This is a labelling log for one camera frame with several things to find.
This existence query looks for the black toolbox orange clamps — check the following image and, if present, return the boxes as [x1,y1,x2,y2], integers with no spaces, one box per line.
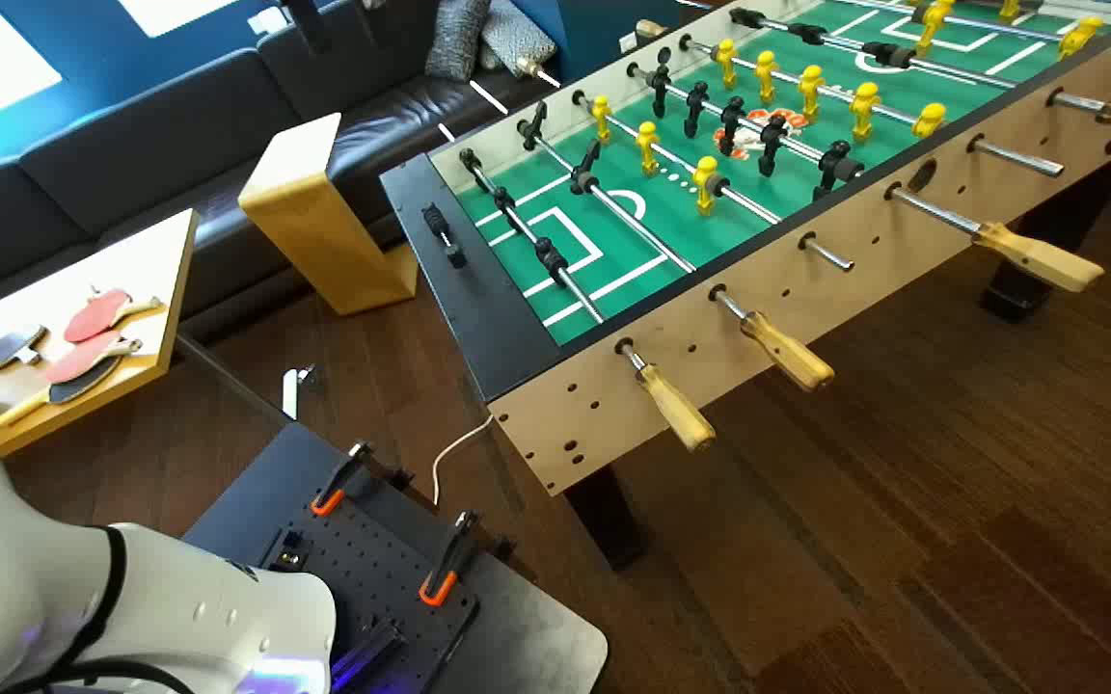
[182,419,609,694]

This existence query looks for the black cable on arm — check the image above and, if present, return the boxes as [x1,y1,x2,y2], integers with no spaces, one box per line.
[0,525,200,694]

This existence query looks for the foosball rod yellow goalie players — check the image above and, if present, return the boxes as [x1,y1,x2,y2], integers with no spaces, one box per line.
[993,0,1111,28]

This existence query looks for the light grey cushion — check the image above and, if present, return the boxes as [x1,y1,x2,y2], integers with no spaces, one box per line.
[481,0,564,75]

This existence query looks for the silver metal bracket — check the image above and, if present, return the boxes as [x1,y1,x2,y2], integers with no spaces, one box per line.
[277,362,324,425]

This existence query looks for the black score counter slider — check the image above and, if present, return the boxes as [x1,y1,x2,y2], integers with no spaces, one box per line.
[418,199,472,275]

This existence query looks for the foosball rod two yellow players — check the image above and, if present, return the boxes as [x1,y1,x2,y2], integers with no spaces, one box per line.
[889,0,1111,69]

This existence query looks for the black leather sofa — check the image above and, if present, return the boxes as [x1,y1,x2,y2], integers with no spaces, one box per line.
[0,0,561,327]

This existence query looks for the white power cable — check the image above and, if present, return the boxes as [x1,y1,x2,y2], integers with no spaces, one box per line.
[427,410,502,507]

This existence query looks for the small wall sign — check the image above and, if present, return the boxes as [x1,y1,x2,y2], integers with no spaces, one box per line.
[243,5,299,38]

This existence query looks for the grey patterned cushion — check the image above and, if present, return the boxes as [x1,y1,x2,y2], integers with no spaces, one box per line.
[421,0,493,83]

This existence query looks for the yellow wooden stool block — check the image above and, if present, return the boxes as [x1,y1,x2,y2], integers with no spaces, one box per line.
[236,111,421,321]

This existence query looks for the foosball table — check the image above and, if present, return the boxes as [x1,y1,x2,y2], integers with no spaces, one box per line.
[378,0,1111,570]

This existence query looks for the foosball rod five black players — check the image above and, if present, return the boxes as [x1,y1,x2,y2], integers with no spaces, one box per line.
[627,46,1108,299]

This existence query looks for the foosball rod two black players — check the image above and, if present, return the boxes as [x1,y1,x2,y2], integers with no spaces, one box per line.
[513,100,836,395]

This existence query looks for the framed wall poster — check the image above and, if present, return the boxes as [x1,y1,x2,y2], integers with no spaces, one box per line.
[115,0,238,38]

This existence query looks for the black clamp orange handle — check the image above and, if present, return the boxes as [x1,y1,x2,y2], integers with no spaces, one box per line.
[418,507,481,610]
[304,440,376,519]

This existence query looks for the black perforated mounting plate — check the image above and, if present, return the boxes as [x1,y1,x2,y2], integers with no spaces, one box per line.
[255,478,481,694]

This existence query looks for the red ping-pong paddle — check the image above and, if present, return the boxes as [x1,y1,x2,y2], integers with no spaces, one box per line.
[63,285,168,348]
[0,336,146,429]

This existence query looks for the foosball rod five yellow players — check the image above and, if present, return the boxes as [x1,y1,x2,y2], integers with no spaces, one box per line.
[674,34,1068,182]

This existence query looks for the foosball rod three yellow players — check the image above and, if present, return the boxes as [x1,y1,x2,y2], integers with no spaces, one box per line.
[567,83,862,277]

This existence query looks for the wooden tray table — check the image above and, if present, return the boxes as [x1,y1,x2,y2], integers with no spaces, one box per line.
[0,209,200,458]

